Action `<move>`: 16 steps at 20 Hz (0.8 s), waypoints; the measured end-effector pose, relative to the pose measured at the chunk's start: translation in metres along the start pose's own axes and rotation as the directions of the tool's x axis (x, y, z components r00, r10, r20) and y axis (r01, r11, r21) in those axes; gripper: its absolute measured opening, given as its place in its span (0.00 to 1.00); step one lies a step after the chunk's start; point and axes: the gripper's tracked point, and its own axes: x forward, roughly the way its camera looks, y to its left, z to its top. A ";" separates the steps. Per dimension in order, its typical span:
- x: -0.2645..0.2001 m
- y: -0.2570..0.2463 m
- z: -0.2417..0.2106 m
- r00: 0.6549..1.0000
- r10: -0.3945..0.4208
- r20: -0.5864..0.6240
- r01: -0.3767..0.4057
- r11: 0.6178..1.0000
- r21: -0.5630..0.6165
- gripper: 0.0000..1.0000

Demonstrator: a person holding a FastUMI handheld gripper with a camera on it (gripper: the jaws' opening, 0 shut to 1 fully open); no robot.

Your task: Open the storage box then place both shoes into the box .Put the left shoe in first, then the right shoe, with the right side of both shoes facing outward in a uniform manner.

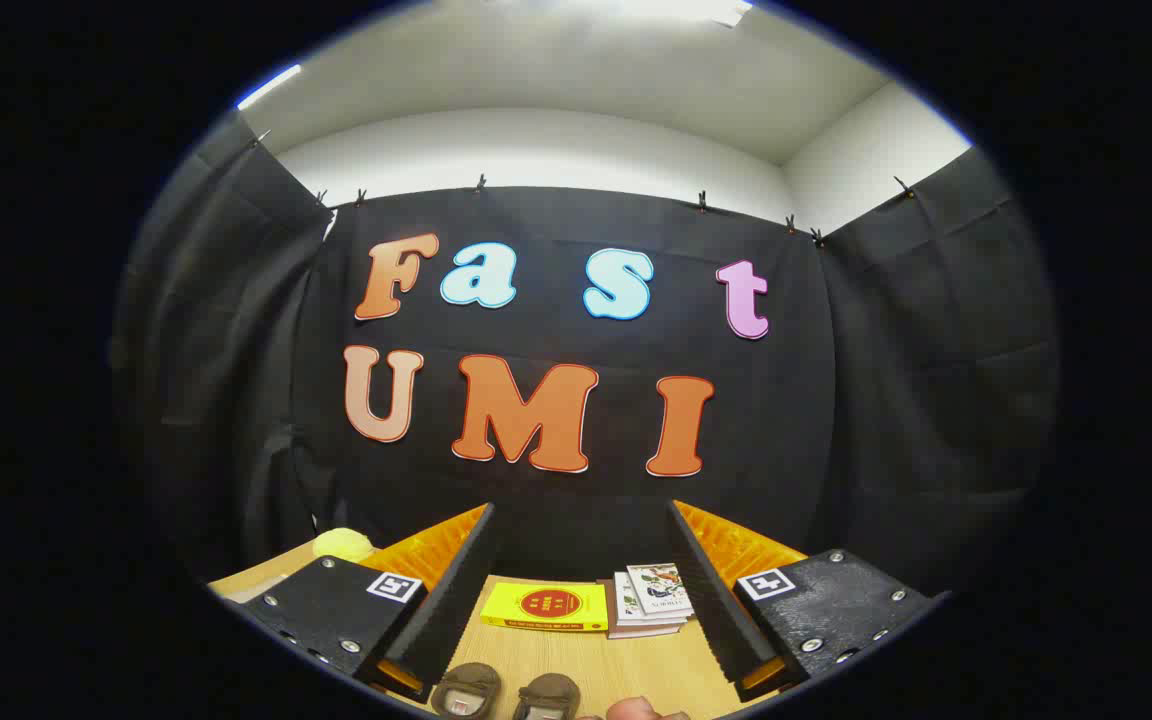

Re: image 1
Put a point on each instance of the ceiling light strip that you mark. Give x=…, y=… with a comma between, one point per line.
x=269, y=86

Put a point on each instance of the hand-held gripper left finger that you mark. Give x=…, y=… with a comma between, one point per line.
x=451, y=600

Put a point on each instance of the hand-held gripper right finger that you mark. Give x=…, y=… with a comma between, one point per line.
x=711, y=600

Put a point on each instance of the brown fuzzy shoe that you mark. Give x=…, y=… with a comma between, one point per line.
x=548, y=696
x=466, y=688

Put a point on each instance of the yellow book with red label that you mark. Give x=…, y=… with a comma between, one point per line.
x=544, y=606

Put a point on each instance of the yellow bun plush toy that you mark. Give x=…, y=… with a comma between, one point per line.
x=341, y=545

